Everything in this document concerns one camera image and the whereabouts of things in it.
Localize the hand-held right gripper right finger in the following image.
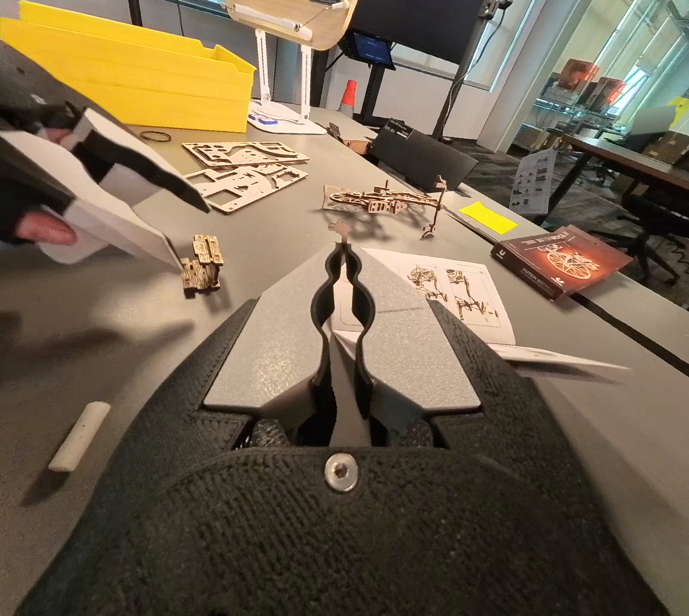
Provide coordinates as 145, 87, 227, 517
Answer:
342, 242, 482, 436

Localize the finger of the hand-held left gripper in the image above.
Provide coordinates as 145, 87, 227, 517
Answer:
58, 108, 212, 213
0, 133, 185, 273

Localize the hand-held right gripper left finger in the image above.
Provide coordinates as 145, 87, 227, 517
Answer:
202, 242, 345, 422

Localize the small wooden crate part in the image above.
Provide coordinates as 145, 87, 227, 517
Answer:
180, 234, 225, 297

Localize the wooden parts sheet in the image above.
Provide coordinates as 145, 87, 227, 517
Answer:
185, 164, 309, 216
181, 140, 311, 169

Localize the wooden bicycle model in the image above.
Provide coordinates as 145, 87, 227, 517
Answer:
322, 176, 449, 240

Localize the dark red model kit box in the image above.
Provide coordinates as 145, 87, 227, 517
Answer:
490, 224, 635, 303

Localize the person's left hand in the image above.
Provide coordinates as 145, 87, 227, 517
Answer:
0, 180, 78, 247

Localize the yellow plastic bin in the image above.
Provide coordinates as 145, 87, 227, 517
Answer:
18, 0, 219, 60
0, 16, 258, 134

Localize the open instruction booklet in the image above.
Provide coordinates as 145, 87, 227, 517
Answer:
331, 247, 632, 386

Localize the yellow sticky note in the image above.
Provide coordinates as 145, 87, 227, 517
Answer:
458, 200, 519, 236

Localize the black box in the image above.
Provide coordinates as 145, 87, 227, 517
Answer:
371, 124, 479, 192

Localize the white printed leaflet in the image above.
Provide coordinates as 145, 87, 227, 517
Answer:
508, 148, 558, 216

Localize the white wax stick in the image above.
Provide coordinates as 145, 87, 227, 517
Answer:
48, 401, 112, 473

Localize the small tablet screen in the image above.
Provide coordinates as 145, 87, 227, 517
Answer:
352, 30, 397, 71

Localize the black office chair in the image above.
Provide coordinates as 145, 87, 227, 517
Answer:
589, 192, 689, 287

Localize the brown wooden table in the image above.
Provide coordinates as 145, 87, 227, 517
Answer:
544, 134, 689, 230

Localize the orange 3d printer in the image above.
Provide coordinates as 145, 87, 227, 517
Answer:
594, 76, 628, 114
560, 59, 600, 90

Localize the grey laptop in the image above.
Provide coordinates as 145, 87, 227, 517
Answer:
627, 104, 680, 139

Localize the black stand pole with clamp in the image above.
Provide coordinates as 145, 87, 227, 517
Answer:
432, 0, 527, 141

